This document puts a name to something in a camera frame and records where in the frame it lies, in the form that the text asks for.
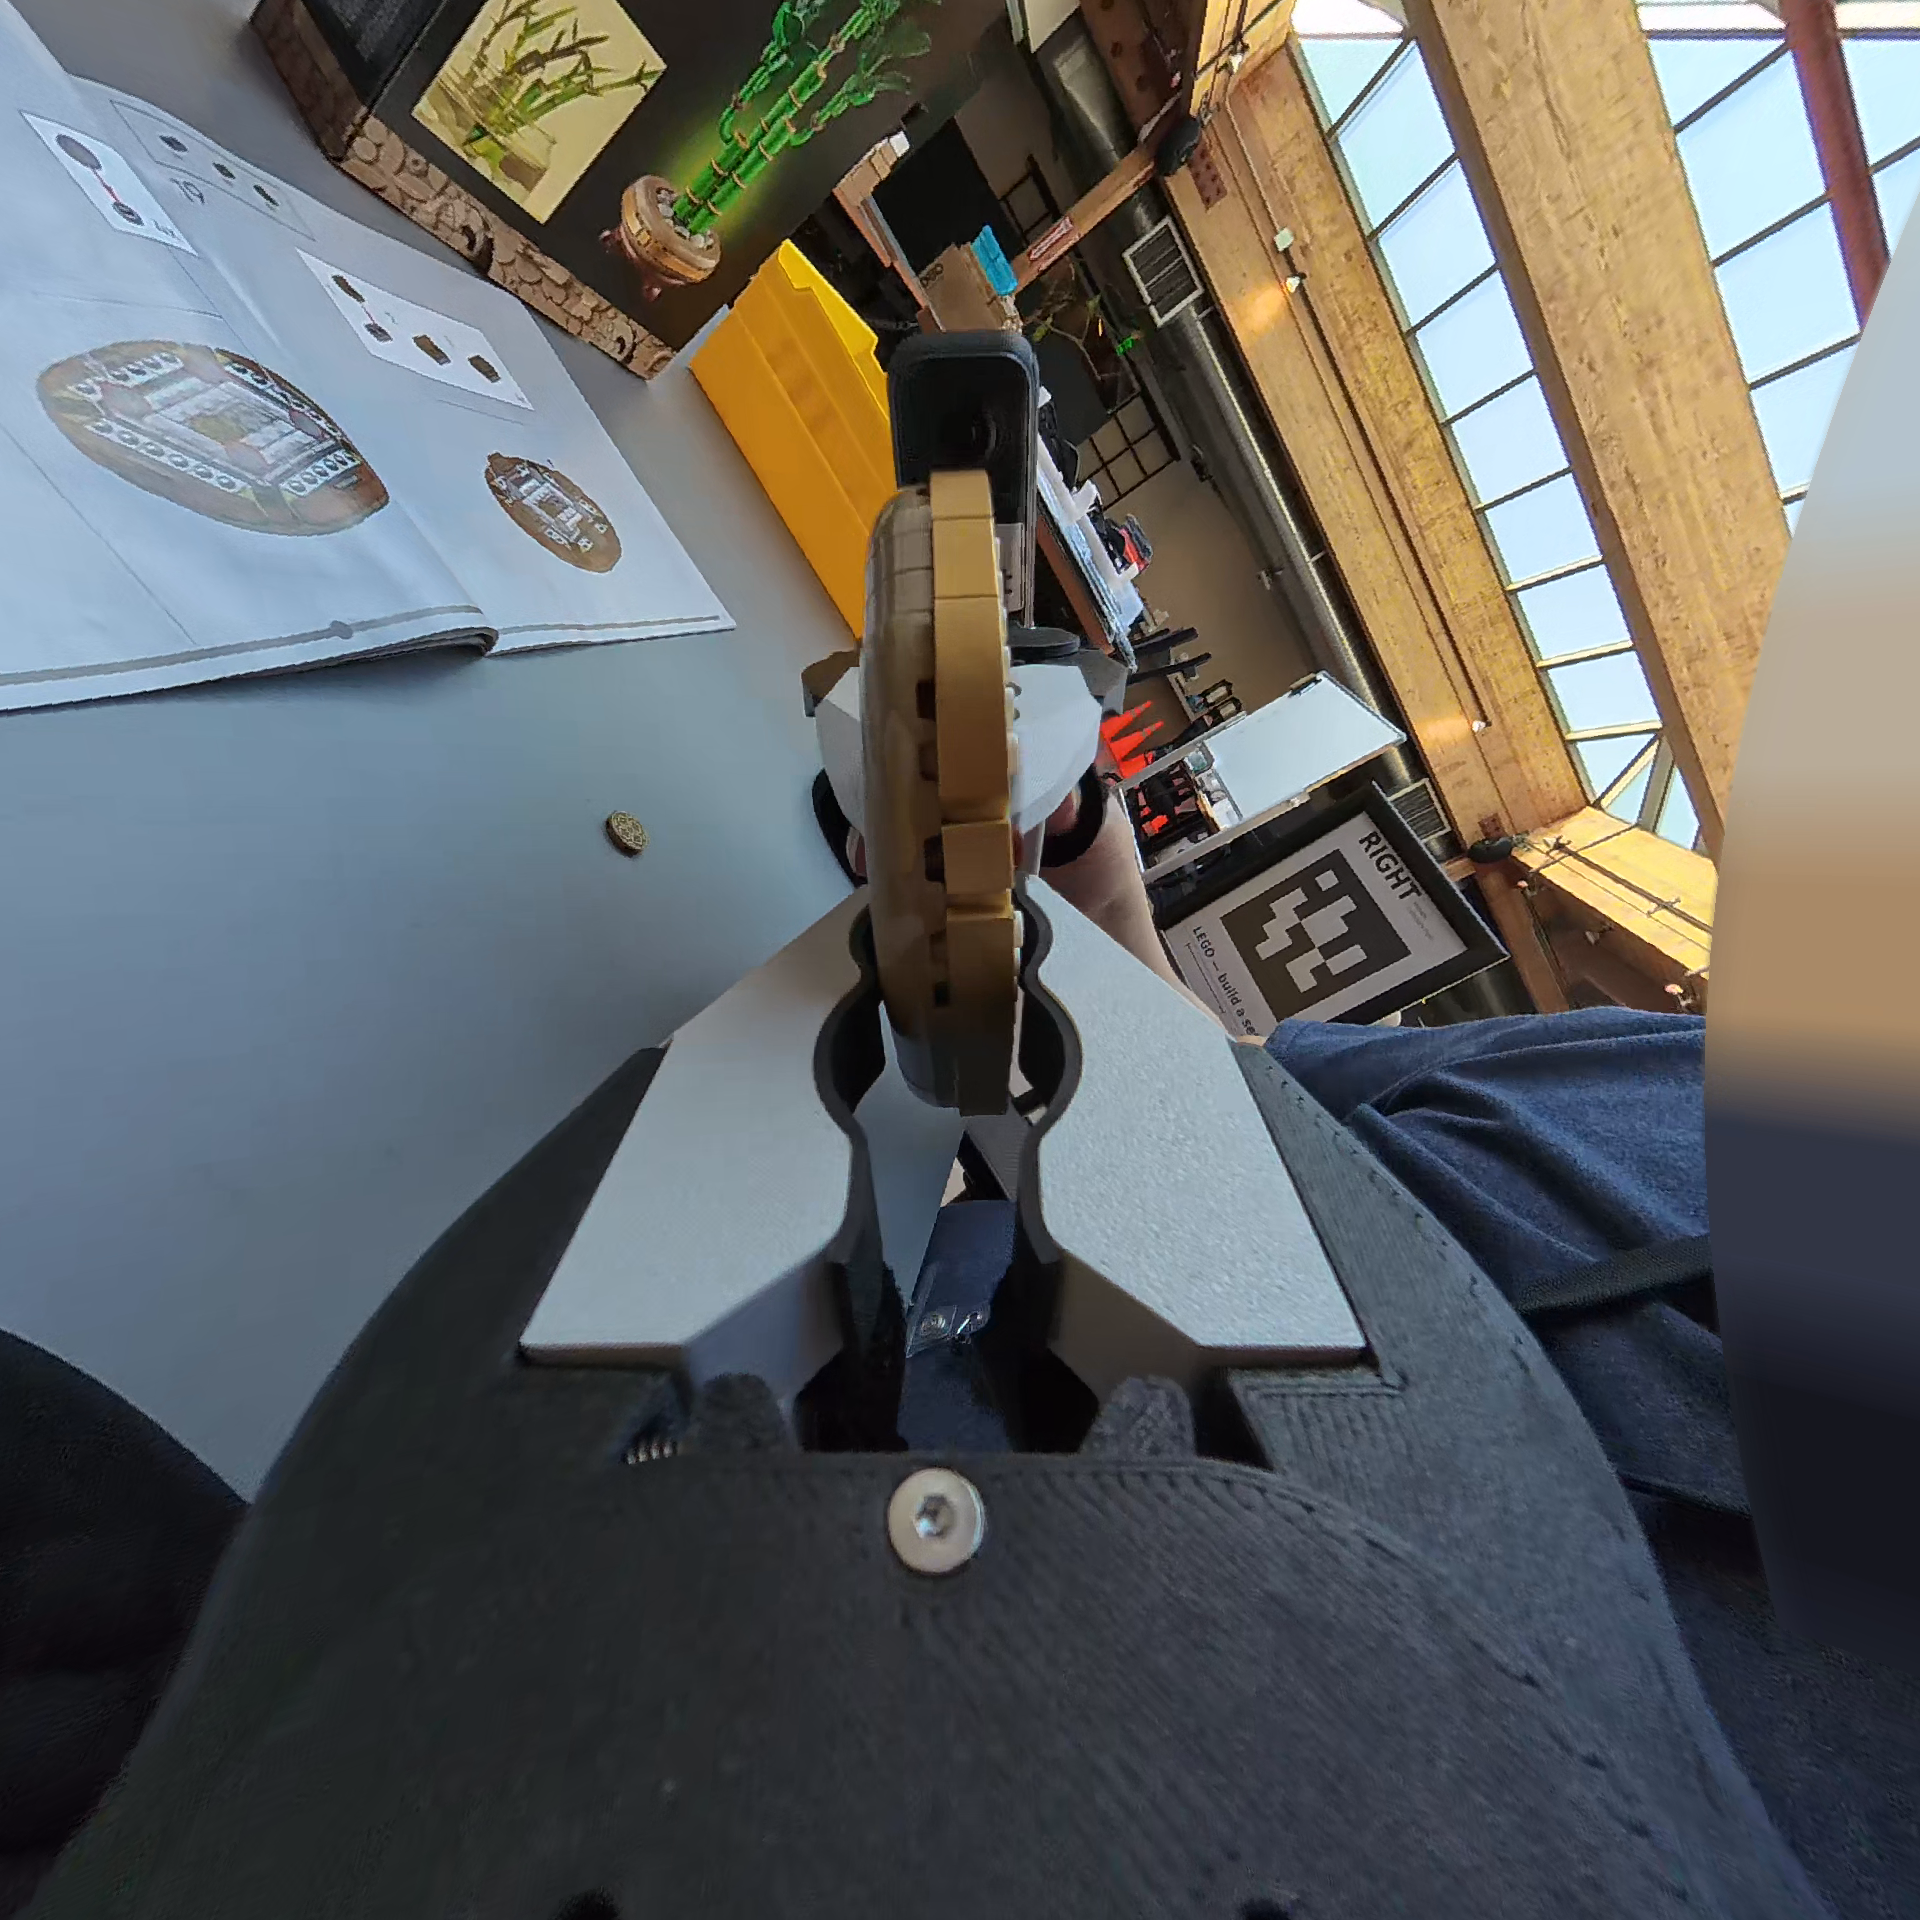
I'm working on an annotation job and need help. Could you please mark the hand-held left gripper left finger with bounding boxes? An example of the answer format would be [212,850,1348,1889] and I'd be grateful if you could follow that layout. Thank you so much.
[516,885,888,1368]

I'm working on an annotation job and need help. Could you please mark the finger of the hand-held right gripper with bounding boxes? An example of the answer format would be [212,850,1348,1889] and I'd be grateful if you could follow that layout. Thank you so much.
[1007,660,1107,837]
[813,660,876,847]

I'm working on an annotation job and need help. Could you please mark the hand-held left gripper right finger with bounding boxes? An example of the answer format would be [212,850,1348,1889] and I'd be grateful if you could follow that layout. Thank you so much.
[1018,885,1370,1366]

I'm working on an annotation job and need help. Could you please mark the round tan lego assembly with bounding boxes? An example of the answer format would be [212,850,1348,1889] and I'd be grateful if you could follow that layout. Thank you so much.
[859,468,1038,1119]

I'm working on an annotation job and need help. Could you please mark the person's right forearm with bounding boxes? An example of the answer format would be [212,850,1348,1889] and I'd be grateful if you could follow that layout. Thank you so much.
[1067,839,1268,1039]

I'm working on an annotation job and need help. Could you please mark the dark lego set box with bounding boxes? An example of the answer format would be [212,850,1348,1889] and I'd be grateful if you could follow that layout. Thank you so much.
[247,0,1038,384]

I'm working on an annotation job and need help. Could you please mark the lego instruction booklet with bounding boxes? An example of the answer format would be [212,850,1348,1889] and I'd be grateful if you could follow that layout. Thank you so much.
[0,15,736,713]

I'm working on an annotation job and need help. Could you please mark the person's right hand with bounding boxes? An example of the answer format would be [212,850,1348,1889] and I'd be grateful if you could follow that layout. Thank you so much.
[844,783,1119,903]

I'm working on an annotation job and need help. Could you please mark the yellow plastic bin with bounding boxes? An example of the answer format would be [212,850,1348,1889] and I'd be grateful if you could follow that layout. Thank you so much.
[687,237,903,640]

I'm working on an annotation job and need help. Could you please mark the white air vent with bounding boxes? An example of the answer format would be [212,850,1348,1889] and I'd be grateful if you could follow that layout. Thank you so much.
[1122,214,1211,325]

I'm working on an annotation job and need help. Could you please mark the white board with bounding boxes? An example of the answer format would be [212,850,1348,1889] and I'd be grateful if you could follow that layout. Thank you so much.
[1190,670,1407,863]

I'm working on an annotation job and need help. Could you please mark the black framed marker sign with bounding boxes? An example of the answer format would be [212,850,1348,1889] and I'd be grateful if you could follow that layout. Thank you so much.
[1158,783,1510,1039]

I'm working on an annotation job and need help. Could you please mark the skylight windows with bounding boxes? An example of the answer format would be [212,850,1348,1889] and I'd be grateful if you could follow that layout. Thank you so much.
[1288,0,1920,857]

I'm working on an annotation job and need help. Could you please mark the short wooden crossbeam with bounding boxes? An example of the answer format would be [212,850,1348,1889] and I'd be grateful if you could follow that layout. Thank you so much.
[1507,801,1718,1022]

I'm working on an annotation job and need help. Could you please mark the red pipe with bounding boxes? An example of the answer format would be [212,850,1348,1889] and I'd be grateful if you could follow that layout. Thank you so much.
[1783,0,1894,325]

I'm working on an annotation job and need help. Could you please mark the black wire rack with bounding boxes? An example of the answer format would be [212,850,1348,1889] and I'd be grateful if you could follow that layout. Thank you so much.
[1071,405,1179,495]

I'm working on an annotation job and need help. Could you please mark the metal air duct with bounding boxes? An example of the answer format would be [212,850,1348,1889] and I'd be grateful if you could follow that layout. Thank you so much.
[1036,30,1442,840]

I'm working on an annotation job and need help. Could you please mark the wooden wall beam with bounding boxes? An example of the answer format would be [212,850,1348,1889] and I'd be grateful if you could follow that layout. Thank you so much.
[1162,46,1592,840]

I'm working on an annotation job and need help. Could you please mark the thick wooden post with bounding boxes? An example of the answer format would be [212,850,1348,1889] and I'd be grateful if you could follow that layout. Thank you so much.
[1402,0,1839,857]

